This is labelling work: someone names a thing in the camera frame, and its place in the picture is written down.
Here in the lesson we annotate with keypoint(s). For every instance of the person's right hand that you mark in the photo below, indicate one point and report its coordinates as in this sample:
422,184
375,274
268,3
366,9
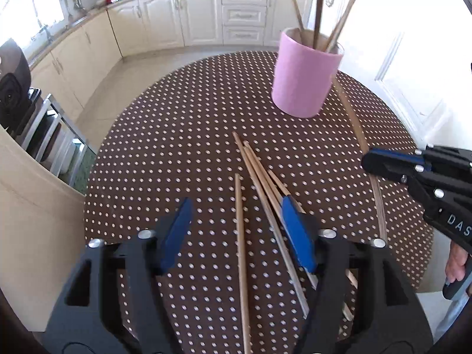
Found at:
456,264

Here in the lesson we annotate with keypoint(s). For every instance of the cream lower cabinets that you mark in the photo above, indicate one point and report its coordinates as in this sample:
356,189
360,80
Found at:
74,65

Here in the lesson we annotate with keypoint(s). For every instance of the sink faucet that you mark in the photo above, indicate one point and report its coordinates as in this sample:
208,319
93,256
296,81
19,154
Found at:
45,30

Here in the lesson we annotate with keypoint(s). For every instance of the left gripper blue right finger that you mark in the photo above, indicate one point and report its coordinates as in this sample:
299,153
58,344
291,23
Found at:
388,316

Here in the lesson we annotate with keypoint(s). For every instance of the white door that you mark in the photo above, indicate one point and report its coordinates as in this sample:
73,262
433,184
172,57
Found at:
416,56

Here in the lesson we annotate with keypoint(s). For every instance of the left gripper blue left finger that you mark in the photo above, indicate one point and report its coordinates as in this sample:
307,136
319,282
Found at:
111,302

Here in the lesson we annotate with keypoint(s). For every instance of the metal storage rack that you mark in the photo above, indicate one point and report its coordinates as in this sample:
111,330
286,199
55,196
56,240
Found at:
50,137

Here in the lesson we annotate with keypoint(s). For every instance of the black rice cooker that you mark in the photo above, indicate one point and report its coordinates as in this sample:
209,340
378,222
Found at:
15,84

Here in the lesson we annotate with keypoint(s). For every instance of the kitchen window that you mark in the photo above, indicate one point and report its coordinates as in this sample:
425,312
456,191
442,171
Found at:
22,20

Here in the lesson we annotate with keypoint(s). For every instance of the brown polka dot tablecloth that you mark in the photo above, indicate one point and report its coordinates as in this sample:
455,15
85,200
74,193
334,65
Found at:
180,139

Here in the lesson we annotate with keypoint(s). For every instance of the pink cylindrical utensil holder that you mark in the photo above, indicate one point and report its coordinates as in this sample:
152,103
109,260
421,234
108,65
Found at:
302,76

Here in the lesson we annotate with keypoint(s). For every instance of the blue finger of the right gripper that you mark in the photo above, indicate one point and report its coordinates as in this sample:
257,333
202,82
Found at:
434,157
398,171

